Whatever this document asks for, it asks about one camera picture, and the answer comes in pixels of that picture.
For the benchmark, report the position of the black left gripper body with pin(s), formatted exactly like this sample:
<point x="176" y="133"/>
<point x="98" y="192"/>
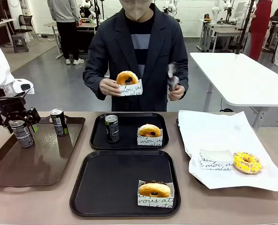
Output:
<point x="10" y="105"/>

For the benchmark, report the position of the grey patterned drink can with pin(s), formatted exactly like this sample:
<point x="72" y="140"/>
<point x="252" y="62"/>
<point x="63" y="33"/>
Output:
<point x="24" y="137"/>

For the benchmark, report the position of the black green Pepsi can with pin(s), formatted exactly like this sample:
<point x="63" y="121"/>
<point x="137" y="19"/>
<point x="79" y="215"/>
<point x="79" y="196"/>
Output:
<point x="112" y="131"/>
<point x="59" y="124"/>

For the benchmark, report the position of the silver serving tongs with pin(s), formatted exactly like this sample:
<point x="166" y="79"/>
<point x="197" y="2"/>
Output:
<point x="173" y="75"/>

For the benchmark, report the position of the person's left forearm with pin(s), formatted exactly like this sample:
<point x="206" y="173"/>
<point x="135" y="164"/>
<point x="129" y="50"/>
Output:
<point x="183" y="77"/>

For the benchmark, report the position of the person's right forearm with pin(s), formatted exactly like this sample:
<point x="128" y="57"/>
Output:
<point x="92" y="79"/>

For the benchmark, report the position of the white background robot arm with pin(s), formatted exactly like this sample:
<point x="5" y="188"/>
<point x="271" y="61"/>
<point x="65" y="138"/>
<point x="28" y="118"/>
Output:
<point x="216" y="11"/>

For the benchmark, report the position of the person's right hand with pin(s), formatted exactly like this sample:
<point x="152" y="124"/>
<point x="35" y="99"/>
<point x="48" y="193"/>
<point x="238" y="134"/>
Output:
<point x="108" y="86"/>

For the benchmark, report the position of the person's left hand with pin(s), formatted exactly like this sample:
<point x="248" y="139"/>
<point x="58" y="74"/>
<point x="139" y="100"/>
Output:
<point x="177" y="93"/>

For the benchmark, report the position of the brown plastic serving tray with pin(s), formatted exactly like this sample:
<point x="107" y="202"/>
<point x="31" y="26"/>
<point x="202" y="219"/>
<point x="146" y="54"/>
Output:
<point x="40" y="159"/>

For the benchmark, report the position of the grey step stool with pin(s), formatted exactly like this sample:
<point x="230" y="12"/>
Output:
<point x="19" y="43"/>

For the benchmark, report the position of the wooden desk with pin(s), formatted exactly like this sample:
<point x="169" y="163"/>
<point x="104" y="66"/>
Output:
<point x="1" y="24"/>

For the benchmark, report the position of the black office chair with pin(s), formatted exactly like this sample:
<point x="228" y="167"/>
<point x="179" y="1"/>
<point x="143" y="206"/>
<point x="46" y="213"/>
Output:
<point x="25" y="23"/>

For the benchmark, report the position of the grey background work table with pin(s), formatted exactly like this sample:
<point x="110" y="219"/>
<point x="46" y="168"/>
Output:
<point x="52" y="24"/>

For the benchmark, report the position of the black square serving tray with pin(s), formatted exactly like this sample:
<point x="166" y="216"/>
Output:
<point x="127" y="126"/>
<point x="111" y="182"/>

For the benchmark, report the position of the person in grey hoodie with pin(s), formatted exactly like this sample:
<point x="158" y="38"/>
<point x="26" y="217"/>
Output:
<point x="64" y="21"/>

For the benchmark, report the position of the person in dark blazer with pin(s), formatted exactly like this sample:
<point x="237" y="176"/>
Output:
<point x="111" y="47"/>

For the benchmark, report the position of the beige face mask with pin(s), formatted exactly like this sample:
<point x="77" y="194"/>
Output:
<point x="135" y="10"/>

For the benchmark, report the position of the black paper-covered tray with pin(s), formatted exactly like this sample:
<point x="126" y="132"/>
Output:
<point x="196" y="179"/>

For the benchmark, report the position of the white paper sheet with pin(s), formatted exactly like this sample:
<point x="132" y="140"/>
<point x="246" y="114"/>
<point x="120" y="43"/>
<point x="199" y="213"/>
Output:
<point x="218" y="131"/>

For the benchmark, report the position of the white printed paper donut box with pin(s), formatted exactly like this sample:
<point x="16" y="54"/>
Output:
<point x="214" y="161"/>

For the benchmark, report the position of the large white table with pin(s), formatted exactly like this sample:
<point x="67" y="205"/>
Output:
<point x="235" y="77"/>

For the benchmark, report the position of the white background work table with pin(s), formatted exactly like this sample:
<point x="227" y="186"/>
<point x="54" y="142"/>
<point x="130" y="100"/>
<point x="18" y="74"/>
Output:
<point x="223" y="31"/>

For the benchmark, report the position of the black stand pole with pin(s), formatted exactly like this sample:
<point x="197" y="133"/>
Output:
<point x="244" y="25"/>

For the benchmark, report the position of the person in red clothes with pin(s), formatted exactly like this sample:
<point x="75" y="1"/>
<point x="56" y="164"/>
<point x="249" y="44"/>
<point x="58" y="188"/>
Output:
<point x="260" y="21"/>

